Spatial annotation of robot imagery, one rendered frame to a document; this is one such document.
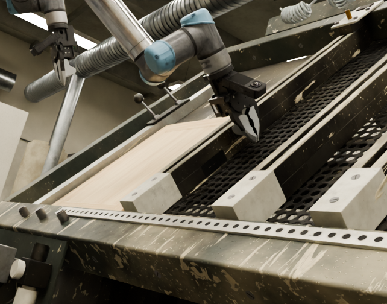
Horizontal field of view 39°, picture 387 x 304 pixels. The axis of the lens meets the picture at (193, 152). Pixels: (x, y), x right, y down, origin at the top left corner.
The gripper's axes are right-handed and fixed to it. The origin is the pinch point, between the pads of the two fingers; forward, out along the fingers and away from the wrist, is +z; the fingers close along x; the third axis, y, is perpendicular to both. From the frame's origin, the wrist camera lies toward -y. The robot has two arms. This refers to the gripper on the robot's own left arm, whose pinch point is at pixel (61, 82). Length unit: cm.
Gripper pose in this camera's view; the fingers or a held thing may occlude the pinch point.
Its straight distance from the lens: 202.0
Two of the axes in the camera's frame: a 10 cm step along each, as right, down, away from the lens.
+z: 1.7, 9.9, 0.2
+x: -5.3, 0.8, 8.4
